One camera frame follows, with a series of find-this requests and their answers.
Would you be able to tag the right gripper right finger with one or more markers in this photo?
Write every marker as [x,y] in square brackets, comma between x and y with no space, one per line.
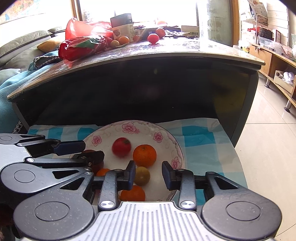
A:
[186,182]

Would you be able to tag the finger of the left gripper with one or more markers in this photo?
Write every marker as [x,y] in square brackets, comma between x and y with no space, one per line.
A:
[39,145]
[77,160]

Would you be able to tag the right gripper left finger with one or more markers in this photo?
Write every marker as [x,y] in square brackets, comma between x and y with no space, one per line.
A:
[111,183]

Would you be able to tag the large dark red plum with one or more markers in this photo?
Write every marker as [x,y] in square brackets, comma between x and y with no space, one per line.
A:
[96,158]

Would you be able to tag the orange mandarin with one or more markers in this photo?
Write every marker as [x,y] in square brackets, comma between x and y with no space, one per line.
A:
[135,194]
[102,172]
[144,155]

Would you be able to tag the brown longan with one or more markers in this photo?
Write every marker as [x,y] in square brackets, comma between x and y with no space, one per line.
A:
[142,176]

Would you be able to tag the red cherry tomato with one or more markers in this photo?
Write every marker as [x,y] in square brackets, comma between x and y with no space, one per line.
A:
[121,147]

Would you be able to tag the white floral porcelain bowl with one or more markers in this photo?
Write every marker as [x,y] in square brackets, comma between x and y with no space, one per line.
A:
[140,133]

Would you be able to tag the teal sofa blanket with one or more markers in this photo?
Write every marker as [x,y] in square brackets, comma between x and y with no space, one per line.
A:
[9,119]

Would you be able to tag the grey sofa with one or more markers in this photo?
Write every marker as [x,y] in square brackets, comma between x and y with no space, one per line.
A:
[17,54]

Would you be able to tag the yellow cushion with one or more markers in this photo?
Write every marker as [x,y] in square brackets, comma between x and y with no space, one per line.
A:
[49,46]

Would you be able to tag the red green snack bag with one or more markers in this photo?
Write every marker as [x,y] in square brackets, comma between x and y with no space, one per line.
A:
[80,47]

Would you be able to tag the dark coffee table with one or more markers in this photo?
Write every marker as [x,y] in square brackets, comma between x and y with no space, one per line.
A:
[175,79]

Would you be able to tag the red plastic bag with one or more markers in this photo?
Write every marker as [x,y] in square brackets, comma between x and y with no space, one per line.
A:
[76,28]

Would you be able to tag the cardboard box on table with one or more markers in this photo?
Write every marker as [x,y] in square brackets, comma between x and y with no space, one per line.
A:
[122,25]

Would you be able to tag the red tomato on table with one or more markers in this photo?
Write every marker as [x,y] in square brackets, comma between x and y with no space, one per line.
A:
[153,38]

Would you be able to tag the wooden tv cabinet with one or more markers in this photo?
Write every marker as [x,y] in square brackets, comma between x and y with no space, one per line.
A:
[278,70]

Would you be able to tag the orange fruit on table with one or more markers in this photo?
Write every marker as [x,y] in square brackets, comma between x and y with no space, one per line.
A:
[160,32]

